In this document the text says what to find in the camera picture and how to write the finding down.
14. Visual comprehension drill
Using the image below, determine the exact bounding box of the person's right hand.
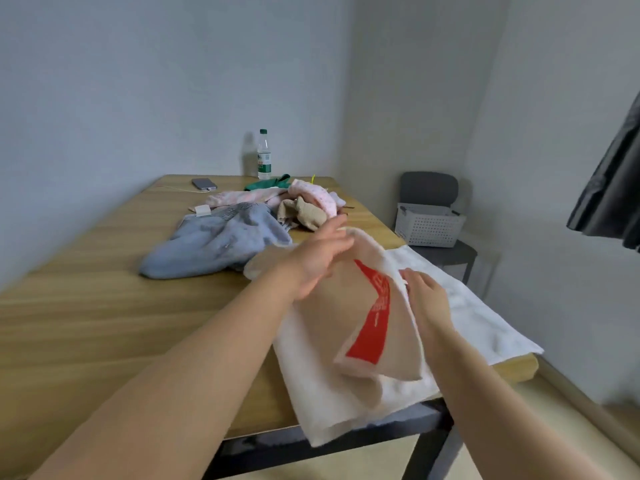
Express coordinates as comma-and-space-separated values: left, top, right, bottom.
398, 267, 457, 341

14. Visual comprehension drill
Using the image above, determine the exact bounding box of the person's left hand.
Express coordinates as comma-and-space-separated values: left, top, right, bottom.
286, 213, 357, 303

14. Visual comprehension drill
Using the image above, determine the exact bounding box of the tan brown towel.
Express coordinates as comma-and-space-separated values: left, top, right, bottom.
275, 196, 329, 232

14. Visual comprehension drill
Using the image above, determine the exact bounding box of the pink dotted cloth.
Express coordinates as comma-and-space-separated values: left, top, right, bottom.
289, 178, 339, 219

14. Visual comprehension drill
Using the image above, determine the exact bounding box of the white plastic basket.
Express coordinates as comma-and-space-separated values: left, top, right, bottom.
393, 202, 467, 248

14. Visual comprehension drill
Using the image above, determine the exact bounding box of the green cloth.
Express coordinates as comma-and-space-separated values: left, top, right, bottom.
243, 173, 292, 192

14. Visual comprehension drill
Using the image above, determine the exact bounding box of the pale pink towel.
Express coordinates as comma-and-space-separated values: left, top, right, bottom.
205, 187, 291, 211

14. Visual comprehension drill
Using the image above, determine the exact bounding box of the grey-blue towel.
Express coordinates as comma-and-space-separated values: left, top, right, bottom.
139, 202, 293, 281

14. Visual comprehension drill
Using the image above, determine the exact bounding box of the cream white towel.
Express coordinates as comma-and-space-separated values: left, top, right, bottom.
243, 227, 545, 448

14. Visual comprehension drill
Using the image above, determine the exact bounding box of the person's right forearm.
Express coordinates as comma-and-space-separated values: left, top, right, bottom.
422, 326, 616, 480

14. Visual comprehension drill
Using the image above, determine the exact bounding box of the person's left forearm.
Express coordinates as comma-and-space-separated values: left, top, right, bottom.
29, 264, 302, 480

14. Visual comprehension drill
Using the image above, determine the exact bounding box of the clear green-label water bottle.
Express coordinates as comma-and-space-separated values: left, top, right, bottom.
256, 128, 273, 181

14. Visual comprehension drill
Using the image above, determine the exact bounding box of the grey chair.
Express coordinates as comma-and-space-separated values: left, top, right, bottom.
398, 171, 479, 285

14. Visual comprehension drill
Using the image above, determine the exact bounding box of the dark grey curtain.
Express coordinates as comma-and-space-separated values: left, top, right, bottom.
566, 92, 640, 253

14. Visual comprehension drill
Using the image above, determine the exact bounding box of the wooden table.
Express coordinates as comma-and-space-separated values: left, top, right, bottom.
0, 174, 540, 480

